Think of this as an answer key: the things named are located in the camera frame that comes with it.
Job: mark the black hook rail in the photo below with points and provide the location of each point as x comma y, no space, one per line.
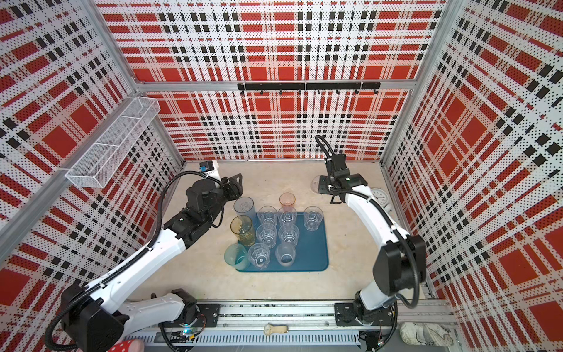
313,86

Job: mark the white alarm clock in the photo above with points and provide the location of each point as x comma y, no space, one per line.
383,199

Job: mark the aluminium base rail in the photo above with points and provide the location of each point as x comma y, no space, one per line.
310,323

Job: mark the beige small object on rail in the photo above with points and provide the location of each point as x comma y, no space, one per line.
271,329

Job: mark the clear faceted cup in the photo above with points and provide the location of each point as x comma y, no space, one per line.
268,215
267,234

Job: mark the clear cup row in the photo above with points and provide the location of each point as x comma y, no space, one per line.
259,256

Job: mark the green textured plastic cup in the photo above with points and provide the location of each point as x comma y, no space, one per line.
236,256

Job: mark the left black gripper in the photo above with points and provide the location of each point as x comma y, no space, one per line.
234,190

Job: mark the pink plastic cup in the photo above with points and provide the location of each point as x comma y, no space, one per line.
287,200

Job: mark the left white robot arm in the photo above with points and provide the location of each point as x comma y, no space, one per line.
95,317

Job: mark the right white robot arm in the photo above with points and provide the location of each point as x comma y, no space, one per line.
400,266

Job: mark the frosted clear cup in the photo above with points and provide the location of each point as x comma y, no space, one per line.
285,254

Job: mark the teal plastic tray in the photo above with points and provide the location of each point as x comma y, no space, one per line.
311,252

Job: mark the blue textured plastic cup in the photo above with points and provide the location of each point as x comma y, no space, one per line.
245,206

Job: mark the crumpled white cloth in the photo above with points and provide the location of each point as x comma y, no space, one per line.
418,334

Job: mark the yellow plastic cup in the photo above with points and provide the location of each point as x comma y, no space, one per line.
243,229

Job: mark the white wire mesh basket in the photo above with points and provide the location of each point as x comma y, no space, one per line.
99,163

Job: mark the red white plush toy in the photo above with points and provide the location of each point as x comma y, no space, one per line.
135,345

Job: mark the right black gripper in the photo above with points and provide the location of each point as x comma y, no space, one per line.
323,179

